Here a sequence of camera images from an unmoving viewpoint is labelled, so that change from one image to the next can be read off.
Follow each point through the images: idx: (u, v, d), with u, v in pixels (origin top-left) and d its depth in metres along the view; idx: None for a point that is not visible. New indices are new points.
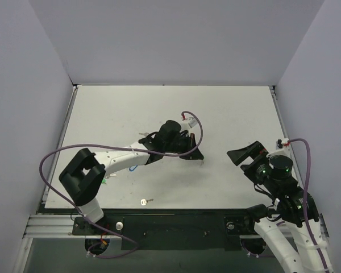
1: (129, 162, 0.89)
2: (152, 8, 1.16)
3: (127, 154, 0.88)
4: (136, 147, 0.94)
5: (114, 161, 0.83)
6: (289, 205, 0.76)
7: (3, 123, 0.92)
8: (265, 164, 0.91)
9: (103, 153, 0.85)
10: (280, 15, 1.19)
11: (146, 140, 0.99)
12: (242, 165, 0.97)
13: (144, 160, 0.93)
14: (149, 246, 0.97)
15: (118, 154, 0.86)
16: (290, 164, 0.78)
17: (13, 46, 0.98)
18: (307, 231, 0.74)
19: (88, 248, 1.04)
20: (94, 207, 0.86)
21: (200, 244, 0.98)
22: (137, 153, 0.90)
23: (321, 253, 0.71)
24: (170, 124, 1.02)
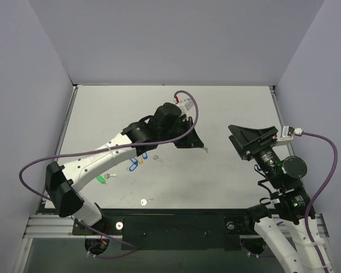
1: (110, 163, 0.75)
2: (152, 8, 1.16)
3: (102, 157, 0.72)
4: (116, 141, 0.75)
5: (85, 171, 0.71)
6: (287, 205, 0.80)
7: (2, 123, 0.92)
8: (273, 151, 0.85)
9: (74, 162, 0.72)
10: (281, 13, 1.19)
11: (132, 128, 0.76)
12: (247, 151, 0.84)
13: (128, 156, 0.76)
14: (149, 247, 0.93)
15: (91, 161, 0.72)
16: (304, 174, 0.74)
17: (12, 46, 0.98)
18: (304, 228, 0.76)
19: (88, 248, 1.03)
20: (87, 212, 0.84)
21: (200, 245, 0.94)
22: (116, 152, 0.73)
23: (319, 250, 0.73)
24: (165, 108, 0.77)
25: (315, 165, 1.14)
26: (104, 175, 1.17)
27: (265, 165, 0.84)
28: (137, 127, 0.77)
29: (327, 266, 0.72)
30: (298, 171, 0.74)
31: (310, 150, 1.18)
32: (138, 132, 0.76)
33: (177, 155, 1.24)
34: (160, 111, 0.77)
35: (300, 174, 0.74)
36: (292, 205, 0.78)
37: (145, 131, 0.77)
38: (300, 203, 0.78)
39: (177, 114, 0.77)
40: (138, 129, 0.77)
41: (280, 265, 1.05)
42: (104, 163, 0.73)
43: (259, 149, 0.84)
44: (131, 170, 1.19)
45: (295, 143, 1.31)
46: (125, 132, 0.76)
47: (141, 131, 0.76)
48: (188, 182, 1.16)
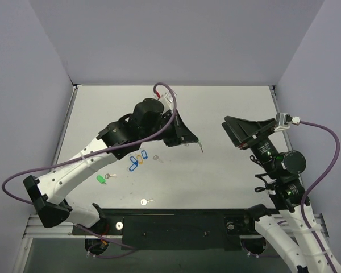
1: (87, 172, 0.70)
2: (152, 8, 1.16)
3: (77, 166, 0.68)
4: (91, 147, 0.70)
5: (60, 183, 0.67)
6: (281, 194, 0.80)
7: (3, 123, 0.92)
8: (269, 140, 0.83)
9: (49, 175, 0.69)
10: (280, 14, 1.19)
11: (108, 131, 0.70)
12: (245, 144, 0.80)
13: (107, 161, 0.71)
14: (149, 247, 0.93)
15: (65, 172, 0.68)
16: (303, 170, 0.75)
17: (13, 46, 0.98)
18: (300, 215, 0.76)
19: (88, 249, 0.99)
20: (83, 216, 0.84)
21: (200, 245, 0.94)
22: (91, 160, 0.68)
23: (317, 236, 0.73)
24: (144, 105, 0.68)
25: (315, 165, 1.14)
26: (104, 175, 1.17)
27: (262, 156, 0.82)
28: (115, 129, 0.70)
29: (327, 251, 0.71)
30: (296, 166, 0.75)
31: (310, 150, 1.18)
32: (116, 134, 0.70)
33: (177, 156, 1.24)
34: (138, 108, 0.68)
35: (299, 170, 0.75)
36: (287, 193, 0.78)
37: (124, 132, 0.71)
38: (294, 191, 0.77)
39: (159, 110, 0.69)
40: (115, 131, 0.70)
41: (281, 266, 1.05)
42: (80, 173, 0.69)
43: (255, 140, 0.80)
44: (131, 170, 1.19)
45: (295, 143, 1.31)
46: (100, 136, 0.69)
47: (119, 133, 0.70)
48: (188, 182, 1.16)
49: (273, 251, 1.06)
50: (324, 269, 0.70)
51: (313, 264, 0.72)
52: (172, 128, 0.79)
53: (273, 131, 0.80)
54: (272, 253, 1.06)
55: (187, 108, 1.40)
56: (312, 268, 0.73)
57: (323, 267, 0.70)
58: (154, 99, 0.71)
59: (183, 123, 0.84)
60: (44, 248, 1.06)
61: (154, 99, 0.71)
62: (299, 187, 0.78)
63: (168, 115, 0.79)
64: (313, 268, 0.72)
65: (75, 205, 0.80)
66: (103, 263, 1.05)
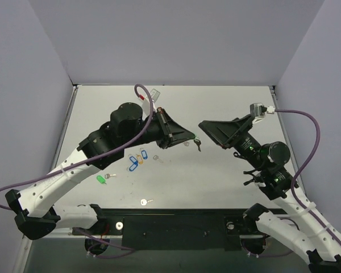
1: (69, 184, 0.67)
2: (152, 8, 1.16)
3: (57, 180, 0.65)
4: (71, 159, 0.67)
5: (40, 198, 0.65)
6: (271, 184, 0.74)
7: (3, 123, 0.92)
8: (250, 135, 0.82)
9: (29, 190, 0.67)
10: (281, 13, 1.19)
11: (88, 141, 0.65)
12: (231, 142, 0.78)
13: (89, 172, 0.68)
14: (150, 246, 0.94)
15: (45, 186, 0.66)
16: (288, 160, 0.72)
17: (13, 47, 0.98)
18: (294, 198, 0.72)
19: (88, 249, 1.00)
20: (78, 220, 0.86)
21: (200, 245, 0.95)
22: (71, 172, 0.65)
23: (315, 214, 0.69)
24: (121, 112, 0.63)
25: (315, 165, 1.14)
26: (104, 176, 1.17)
27: (245, 152, 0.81)
28: (95, 139, 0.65)
29: (328, 226, 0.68)
30: (282, 156, 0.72)
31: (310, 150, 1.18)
32: (97, 145, 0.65)
33: (177, 156, 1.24)
34: (113, 116, 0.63)
35: (286, 160, 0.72)
36: (274, 180, 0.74)
37: (105, 141, 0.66)
38: (281, 178, 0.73)
39: (137, 116, 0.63)
40: (95, 142, 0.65)
41: (281, 265, 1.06)
42: (61, 186, 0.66)
43: (237, 136, 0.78)
44: (131, 170, 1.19)
45: (295, 143, 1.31)
46: (80, 147, 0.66)
47: (100, 143, 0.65)
48: (188, 182, 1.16)
49: (279, 249, 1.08)
50: (331, 246, 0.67)
51: (320, 244, 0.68)
52: (159, 129, 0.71)
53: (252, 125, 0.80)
54: (273, 253, 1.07)
55: (187, 108, 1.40)
56: (319, 247, 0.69)
57: (330, 243, 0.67)
58: (132, 104, 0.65)
59: (172, 121, 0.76)
60: (44, 248, 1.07)
61: (132, 104, 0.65)
62: (287, 175, 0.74)
63: (153, 119, 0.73)
64: (320, 247, 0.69)
65: (66, 212, 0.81)
66: (103, 262, 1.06)
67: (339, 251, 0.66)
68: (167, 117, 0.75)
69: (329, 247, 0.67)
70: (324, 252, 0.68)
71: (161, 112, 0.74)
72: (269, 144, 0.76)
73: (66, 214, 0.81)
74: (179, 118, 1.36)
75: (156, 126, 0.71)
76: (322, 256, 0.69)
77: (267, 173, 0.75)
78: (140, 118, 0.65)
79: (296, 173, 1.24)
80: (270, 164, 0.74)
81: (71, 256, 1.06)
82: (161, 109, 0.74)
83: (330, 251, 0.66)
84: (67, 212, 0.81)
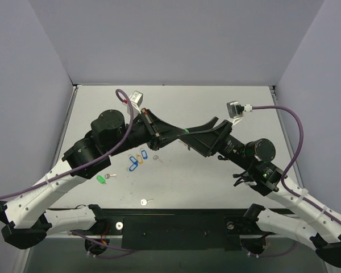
1: (55, 195, 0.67)
2: (152, 8, 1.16)
3: (42, 191, 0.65)
4: (57, 170, 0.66)
5: (26, 210, 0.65)
6: (261, 180, 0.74)
7: (3, 123, 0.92)
8: (231, 137, 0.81)
9: (16, 201, 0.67)
10: (281, 13, 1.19)
11: (73, 151, 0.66)
12: (215, 147, 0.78)
13: (75, 183, 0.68)
14: (149, 247, 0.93)
15: (30, 198, 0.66)
16: (275, 154, 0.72)
17: (13, 47, 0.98)
18: (286, 190, 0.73)
19: (88, 249, 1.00)
20: (73, 224, 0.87)
21: (200, 245, 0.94)
22: (56, 184, 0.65)
23: (309, 201, 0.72)
24: (100, 121, 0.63)
25: (315, 165, 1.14)
26: (104, 176, 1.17)
27: (231, 156, 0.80)
28: (79, 149, 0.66)
29: (325, 209, 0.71)
30: (268, 153, 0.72)
31: (310, 150, 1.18)
32: (81, 154, 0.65)
33: (177, 156, 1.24)
34: (94, 125, 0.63)
35: (273, 156, 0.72)
36: (262, 175, 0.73)
37: (91, 151, 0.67)
38: (269, 172, 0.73)
39: (117, 124, 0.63)
40: (80, 151, 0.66)
41: (281, 265, 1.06)
42: (47, 198, 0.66)
43: (219, 141, 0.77)
44: (131, 170, 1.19)
45: (295, 143, 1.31)
46: (65, 157, 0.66)
47: (84, 152, 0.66)
48: (188, 183, 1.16)
49: (278, 249, 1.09)
50: (333, 227, 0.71)
51: (321, 228, 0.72)
52: (145, 131, 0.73)
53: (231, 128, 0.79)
54: (271, 253, 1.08)
55: (187, 108, 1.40)
56: (321, 231, 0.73)
57: (331, 224, 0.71)
58: (113, 112, 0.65)
59: (158, 120, 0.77)
60: (44, 248, 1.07)
61: (113, 111, 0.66)
62: (274, 168, 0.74)
63: (139, 121, 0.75)
64: (320, 228, 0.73)
65: (59, 218, 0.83)
66: (103, 262, 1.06)
67: None
68: (153, 116, 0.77)
69: (331, 229, 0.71)
70: (327, 235, 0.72)
71: (145, 113, 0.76)
72: (253, 142, 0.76)
73: (59, 220, 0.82)
74: (179, 118, 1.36)
75: (142, 127, 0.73)
76: (326, 238, 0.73)
77: (255, 170, 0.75)
78: (121, 127, 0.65)
79: (296, 173, 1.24)
80: (257, 161, 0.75)
81: (71, 257, 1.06)
82: (145, 110, 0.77)
83: (333, 232, 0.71)
84: (59, 219, 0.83)
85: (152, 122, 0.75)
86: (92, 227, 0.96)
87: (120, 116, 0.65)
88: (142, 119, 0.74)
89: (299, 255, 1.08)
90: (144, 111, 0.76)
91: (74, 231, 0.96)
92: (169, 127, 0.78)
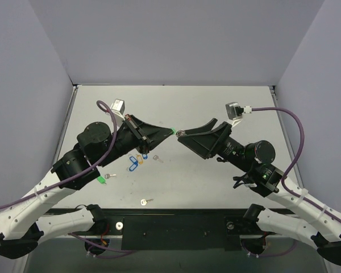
1: (44, 207, 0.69)
2: (152, 8, 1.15)
3: (31, 203, 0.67)
4: (45, 182, 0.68)
5: (16, 221, 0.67)
6: (261, 181, 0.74)
7: (3, 123, 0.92)
8: (231, 139, 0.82)
9: (5, 212, 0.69)
10: (281, 13, 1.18)
11: (62, 162, 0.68)
12: (212, 152, 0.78)
13: (63, 195, 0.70)
14: (149, 247, 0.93)
15: (20, 210, 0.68)
16: (275, 156, 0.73)
17: (12, 47, 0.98)
18: (286, 190, 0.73)
19: (88, 249, 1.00)
20: (67, 228, 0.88)
21: (200, 245, 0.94)
22: (45, 195, 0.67)
23: (310, 201, 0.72)
24: (86, 134, 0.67)
25: (315, 165, 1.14)
26: (104, 176, 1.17)
27: (231, 157, 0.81)
28: (68, 161, 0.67)
29: (325, 209, 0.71)
30: (269, 154, 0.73)
31: (310, 150, 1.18)
32: (70, 166, 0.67)
33: (177, 156, 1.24)
34: (80, 139, 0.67)
35: (272, 157, 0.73)
36: (262, 177, 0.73)
37: (79, 162, 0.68)
38: (269, 173, 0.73)
39: (102, 137, 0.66)
40: (69, 163, 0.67)
41: (281, 265, 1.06)
42: (36, 210, 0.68)
43: (218, 143, 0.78)
44: (131, 170, 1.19)
45: (295, 143, 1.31)
46: (54, 169, 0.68)
47: (73, 164, 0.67)
48: (187, 183, 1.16)
49: (278, 249, 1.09)
50: (333, 226, 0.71)
51: (323, 227, 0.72)
52: (133, 136, 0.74)
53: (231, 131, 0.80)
54: (271, 253, 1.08)
55: (187, 108, 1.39)
56: (323, 231, 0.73)
57: (332, 223, 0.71)
58: (99, 124, 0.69)
59: (142, 123, 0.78)
60: (44, 248, 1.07)
61: (99, 124, 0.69)
62: (274, 169, 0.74)
63: (124, 127, 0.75)
64: (321, 228, 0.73)
65: (52, 225, 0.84)
66: (103, 262, 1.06)
67: None
68: (137, 121, 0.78)
69: (332, 228, 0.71)
70: (328, 234, 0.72)
71: (129, 119, 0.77)
72: (253, 144, 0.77)
73: (52, 227, 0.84)
74: (179, 118, 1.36)
75: (128, 133, 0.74)
76: (328, 238, 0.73)
77: (255, 172, 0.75)
78: (107, 140, 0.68)
79: (296, 173, 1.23)
80: (257, 164, 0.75)
81: (71, 257, 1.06)
82: (128, 116, 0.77)
83: (335, 231, 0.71)
84: (53, 225, 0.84)
85: (137, 127, 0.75)
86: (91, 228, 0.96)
87: (105, 129, 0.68)
88: (127, 125, 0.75)
89: (298, 255, 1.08)
90: (127, 117, 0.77)
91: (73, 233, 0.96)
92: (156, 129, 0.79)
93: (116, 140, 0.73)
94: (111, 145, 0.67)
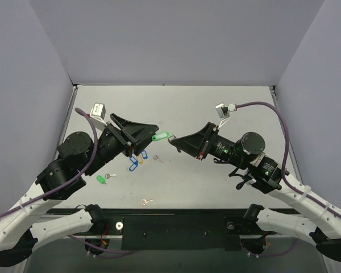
1: (32, 218, 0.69)
2: (152, 8, 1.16)
3: (17, 216, 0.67)
4: (31, 194, 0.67)
5: (4, 233, 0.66)
6: (262, 178, 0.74)
7: (3, 124, 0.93)
8: (220, 138, 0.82)
9: None
10: (281, 12, 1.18)
11: (45, 173, 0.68)
12: (204, 154, 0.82)
13: (49, 205, 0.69)
14: (149, 247, 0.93)
15: (8, 222, 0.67)
16: (264, 145, 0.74)
17: (11, 46, 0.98)
18: (289, 187, 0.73)
19: (89, 249, 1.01)
20: (64, 232, 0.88)
21: (200, 245, 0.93)
22: (30, 208, 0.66)
23: (312, 197, 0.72)
24: (66, 145, 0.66)
25: (315, 165, 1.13)
26: (104, 176, 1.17)
27: (224, 156, 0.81)
28: (52, 172, 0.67)
29: (328, 206, 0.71)
30: (258, 145, 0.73)
31: (310, 150, 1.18)
32: (54, 177, 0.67)
33: (176, 156, 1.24)
34: (60, 150, 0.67)
35: (262, 147, 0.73)
36: (265, 173, 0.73)
37: (63, 172, 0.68)
38: (270, 169, 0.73)
39: (83, 148, 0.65)
40: (52, 174, 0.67)
41: (281, 265, 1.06)
42: (23, 221, 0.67)
43: (205, 141, 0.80)
44: (131, 170, 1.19)
45: (295, 143, 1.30)
46: (38, 180, 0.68)
47: (57, 174, 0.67)
48: (188, 183, 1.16)
49: (278, 249, 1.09)
50: (336, 224, 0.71)
51: (325, 224, 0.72)
52: (117, 141, 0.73)
53: (218, 128, 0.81)
54: (271, 253, 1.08)
55: (187, 107, 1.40)
56: (325, 228, 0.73)
57: (334, 221, 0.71)
58: (80, 134, 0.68)
59: (126, 124, 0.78)
60: (45, 248, 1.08)
61: (80, 133, 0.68)
62: (275, 165, 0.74)
63: (108, 132, 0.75)
64: (323, 225, 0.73)
65: (46, 231, 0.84)
66: (103, 262, 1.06)
67: None
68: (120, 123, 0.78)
69: (334, 226, 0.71)
70: (330, 231, 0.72)
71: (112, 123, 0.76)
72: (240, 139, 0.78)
73: (46, 233, 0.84)
74: (179, 118, 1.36)
75: (112, 139, 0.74)
76: (329, 235, 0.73)
77: (254, 168, 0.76)
78: (89, 151, 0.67)
79: (296, 173, 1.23)
80: (249, 157, 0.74)
81: (72, 257, 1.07)
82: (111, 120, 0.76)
83: (337, 229, 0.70)
84: (48, 231, 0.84)
85: (121, 129, 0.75)
86: (91, 229, 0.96)
87: (86, 139, 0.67)
88: (110, 130, 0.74)
89: (298, 255, 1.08)
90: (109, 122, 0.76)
91: (72, 236, 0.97)
92: (140, 127, 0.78)
93: (99, 147, 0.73)
94: (92, 156, 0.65)
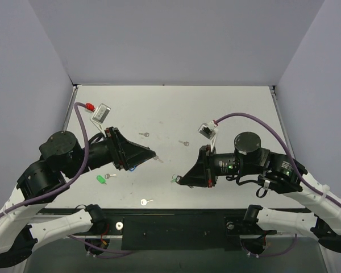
1: (19, 223, 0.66)
2: (152, 9, 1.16)
3: (3, 222, 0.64)
4: (13, 199, 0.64)
5: None
6: (282, 179, 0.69)
7: (3, 124, 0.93)
8: (219, 156, 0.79)
9: None
10: (281, 13, 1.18)
11: (24, 177, 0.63)
12: (212, 181, 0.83)
13: (34, 209, 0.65)
14: (150, 246, 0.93)
15: None
16: (259, 140, 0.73)
17: (12, 46, 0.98)
18: (309, 189, 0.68)
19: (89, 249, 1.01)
20: (63, 233, 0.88)
21: (200, 245, 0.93)
22: (13, 214, 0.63)
23: (332, 198, 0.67)
24: (49, 145, 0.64)
25: (315, 165, 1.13)
26: (104, 176, 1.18)
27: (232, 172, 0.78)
28: (30, 175, 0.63)
29: None
30: (253, 141, 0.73)
31: (310, 150, 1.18)
32: (35, 179, 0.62)
33: (176, 156, 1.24)
34: (42, 150, 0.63)
35: (257, 142, 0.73)
36: (285, 174, 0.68)
37: (46, 174, 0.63)
38: (290, 169, 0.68)
39: (67, 148, 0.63)
40: (30, 177, 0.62)
41: (281, 265, 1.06)
42: (8, 227, 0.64)
43: (208, 170, 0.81)
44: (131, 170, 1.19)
45: (294, 143, 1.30)
46: (18, 185, 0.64)
47: (39, 176, 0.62)
48: None
49: (278, 249, 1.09)
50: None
51: (340, 224, 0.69)
52: (108, 153, 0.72)
53: (209, 150, 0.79)
54: (271, 253, 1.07)
55: (187, 107, 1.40)
56: (339, 227, 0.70)
57: None
58: (65, 133, 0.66)
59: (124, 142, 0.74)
60: (44, 249, 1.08)
61: (65, 133, 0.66)
62: None
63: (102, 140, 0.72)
64: (337, 224, 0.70)
65: (46, 231, 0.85)
66: (103, 262, 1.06)
67: None
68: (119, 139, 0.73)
69: None
70: None
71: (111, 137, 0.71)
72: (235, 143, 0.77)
73: (45, 234, 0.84)
74: (178, 118, 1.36)
75: (104, 149, 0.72)
76: None
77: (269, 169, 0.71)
78: (73, 152, 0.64)
79: None
80: (253, 159, 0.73)
81: (71, 257, 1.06)
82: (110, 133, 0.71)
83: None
84: (47, 231, 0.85)
85: (117, 149, 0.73)
86: (91, 229, 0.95)
87: (70, 140, 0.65)
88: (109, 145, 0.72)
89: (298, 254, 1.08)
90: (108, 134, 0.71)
91: (72, 235, 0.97)
92: (137, 150, 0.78)
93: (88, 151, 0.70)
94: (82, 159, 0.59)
